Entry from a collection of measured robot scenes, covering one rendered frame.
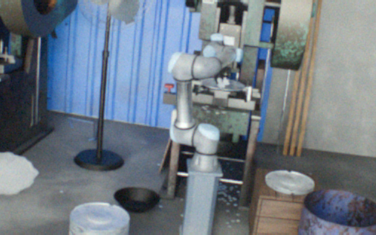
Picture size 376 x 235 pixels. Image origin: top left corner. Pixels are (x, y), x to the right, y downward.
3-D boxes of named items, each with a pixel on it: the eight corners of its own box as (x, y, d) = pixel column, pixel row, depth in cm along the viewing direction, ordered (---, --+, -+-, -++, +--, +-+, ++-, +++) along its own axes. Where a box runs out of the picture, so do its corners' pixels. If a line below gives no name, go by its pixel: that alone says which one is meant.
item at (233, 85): (245, 82, 353) (245, 82, 353) (244, 93, 325) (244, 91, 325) (203, 76, 356) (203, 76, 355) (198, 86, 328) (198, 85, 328)
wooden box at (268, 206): (313, 254, 290) (325, 201, 281) (250, 248, 291) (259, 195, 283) (305, 223, 329) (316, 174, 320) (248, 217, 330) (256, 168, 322)
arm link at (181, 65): (193, 151, 286) (192, 61, 259) (168, 145, 291) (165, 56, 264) (201, 139, 295) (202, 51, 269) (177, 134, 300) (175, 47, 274)
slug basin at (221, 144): (238, 158, 346) (241, 144, 343) (188, 151, 349) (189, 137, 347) (241, 142, 379) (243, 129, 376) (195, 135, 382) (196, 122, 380)
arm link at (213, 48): (220, 50, 295) (227, 42, 304) (201, 47, 299) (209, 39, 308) (220, 62, 299) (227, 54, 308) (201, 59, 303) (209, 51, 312)
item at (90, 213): (137, 212, 258) (137, 210, 258) (115, 238, 230) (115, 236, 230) (85, 198, 264) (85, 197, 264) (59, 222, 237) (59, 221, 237)
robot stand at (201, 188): (212, 245, 292) (222, 174, 281) (180, 242, 290) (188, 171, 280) (209, 229, 310) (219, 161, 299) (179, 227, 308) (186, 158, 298)
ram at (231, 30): (236, 70, 337) (242, 24, 330) (213, 66, 338) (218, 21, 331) (237, 65, 354) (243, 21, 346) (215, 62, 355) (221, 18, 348)
